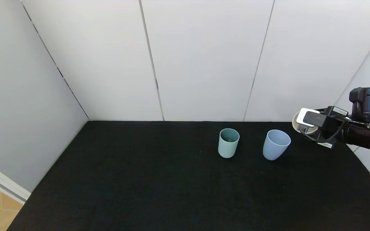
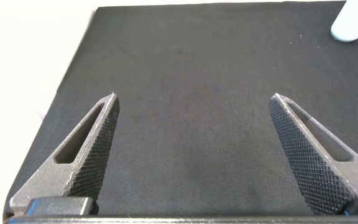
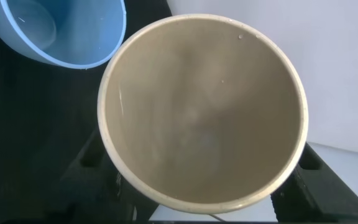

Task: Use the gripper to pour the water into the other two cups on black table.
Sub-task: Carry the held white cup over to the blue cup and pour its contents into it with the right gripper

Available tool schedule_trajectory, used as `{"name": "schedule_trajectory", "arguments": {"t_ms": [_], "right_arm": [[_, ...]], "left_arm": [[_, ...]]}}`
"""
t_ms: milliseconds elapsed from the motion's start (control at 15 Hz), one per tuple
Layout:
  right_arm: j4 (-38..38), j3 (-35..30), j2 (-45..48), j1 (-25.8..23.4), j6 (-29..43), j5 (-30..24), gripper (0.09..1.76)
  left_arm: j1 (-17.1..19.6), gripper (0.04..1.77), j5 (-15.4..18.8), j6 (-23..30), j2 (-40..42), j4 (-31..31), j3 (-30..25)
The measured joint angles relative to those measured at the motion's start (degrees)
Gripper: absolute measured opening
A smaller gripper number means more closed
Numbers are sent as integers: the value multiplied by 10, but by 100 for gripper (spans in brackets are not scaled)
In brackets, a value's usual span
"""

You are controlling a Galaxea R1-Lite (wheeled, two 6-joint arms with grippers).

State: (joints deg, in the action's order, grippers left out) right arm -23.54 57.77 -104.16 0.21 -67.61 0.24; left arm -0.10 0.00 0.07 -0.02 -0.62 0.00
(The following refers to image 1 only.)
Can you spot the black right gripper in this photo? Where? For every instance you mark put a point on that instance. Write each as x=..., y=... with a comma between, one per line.
x=325, y=141

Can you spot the cream plastic cup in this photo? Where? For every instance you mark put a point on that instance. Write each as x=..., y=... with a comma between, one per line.
x=295, y=126

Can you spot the light blue plastic cup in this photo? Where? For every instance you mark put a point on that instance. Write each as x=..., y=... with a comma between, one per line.
x=275, y=146

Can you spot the teal plastic cup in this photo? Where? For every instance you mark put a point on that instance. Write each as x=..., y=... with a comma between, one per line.
x=227, y=146

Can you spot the black table cloth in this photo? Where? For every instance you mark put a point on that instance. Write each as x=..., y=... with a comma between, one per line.
x=124, y=176

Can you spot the white floor trim strip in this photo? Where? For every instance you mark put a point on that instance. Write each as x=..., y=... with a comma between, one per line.
x=2, y=184

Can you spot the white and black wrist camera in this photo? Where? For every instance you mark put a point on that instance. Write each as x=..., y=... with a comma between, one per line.
x=313, y=118

